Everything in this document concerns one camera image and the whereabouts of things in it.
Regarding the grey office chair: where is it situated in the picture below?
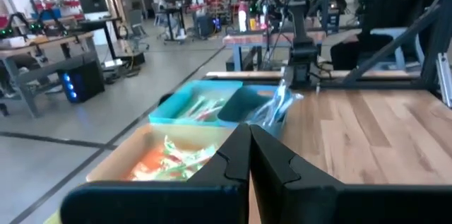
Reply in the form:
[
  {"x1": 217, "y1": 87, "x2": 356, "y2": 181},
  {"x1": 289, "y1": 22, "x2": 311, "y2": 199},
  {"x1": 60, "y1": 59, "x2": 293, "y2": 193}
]
[{"x1": 126, "y1": 8, "x2": 151, "y2": 52}]

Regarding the wooden top grey table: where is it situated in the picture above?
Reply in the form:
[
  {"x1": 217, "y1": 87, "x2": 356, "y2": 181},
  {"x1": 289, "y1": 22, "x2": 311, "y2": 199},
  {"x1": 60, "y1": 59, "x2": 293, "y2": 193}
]
[{"x1": 0, "y1": 32, "x2": 102, "y2": 119}]

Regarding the dark green plastic basket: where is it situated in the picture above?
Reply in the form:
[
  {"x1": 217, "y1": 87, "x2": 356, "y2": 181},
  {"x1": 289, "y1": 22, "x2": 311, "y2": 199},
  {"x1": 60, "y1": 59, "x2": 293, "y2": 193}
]
[{"x1": 217, "y1": 84, "x2": 294, "y2": 139}]

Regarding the blue toothbrush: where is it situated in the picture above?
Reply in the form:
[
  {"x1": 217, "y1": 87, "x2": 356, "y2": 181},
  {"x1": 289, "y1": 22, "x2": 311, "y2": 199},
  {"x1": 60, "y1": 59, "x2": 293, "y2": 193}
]
[
  {"x1": 278, "y1": 91, "x2": 305, "y2": 121},
  {"x1": 246, "y1": 102, "x2": 273, "y2": 126},
  {"x1": 263, "y1": 78, "x2": 290, "y2": 128}
]

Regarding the white bottle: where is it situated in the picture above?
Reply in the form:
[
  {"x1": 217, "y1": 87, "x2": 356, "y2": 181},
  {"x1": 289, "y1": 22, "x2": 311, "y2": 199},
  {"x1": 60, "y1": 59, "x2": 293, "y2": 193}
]
[{"x1": 237, "y1": 1, "x2": 249, "y2": 33}]

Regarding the silver aluminium bar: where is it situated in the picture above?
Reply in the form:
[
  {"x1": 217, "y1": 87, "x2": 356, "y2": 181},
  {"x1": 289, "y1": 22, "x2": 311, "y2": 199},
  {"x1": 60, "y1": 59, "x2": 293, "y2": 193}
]
[{"x1": 436, "y1": 52, "x2": 452, "y2": 109}]

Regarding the teal plastic bin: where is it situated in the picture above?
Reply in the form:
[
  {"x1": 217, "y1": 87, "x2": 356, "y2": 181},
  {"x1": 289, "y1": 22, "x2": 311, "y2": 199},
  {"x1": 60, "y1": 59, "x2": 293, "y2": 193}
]
[{"x1": 148, "y1": 79, "x2": 244, "y2": 128}]

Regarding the black office chair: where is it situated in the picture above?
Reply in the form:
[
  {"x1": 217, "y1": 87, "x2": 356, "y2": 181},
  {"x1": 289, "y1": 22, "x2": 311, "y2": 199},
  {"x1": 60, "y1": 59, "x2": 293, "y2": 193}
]
[{"x1": 409, "y1": 0, "x2": 446, "y2": 33}]

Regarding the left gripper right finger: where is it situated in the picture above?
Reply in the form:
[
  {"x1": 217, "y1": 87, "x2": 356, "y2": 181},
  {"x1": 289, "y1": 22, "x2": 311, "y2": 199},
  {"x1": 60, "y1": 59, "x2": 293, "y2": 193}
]
[{"x1": 249, "y1": 124, "x2": 343, "y2": 187}]

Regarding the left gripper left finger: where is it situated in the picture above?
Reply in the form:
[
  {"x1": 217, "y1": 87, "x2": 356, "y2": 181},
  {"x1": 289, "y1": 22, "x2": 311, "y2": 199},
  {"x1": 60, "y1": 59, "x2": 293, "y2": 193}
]
[{"x1": 186, "y1": 123, "x2": 251, "y2": 184}]

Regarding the yellow plastic bin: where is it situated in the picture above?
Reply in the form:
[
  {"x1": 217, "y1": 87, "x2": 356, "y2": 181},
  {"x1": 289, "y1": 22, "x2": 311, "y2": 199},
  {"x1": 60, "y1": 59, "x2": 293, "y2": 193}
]
[{"x1": 42, "y1": 209, "x2": 64, "y2": 224}]

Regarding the black standing desk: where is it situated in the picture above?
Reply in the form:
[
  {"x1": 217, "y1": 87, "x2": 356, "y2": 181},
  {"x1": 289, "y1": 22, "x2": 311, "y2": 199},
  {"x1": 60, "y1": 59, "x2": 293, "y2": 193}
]
[{"x1": 76, "y1": 17, "x2": 146, "y2": 69}]

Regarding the person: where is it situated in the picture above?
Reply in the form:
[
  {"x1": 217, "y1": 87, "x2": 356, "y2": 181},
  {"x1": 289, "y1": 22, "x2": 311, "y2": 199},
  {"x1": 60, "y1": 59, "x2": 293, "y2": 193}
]
[{"x1": 330, "y1": 0, "x2": 413, "y2": 71}]

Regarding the orange plastic bin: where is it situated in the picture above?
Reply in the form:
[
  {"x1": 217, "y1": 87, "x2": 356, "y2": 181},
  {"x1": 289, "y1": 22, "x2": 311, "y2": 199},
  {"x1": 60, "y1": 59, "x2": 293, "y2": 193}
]
[{"x1": 85, "y1": 122, "x2": 236, "y2": 182}]

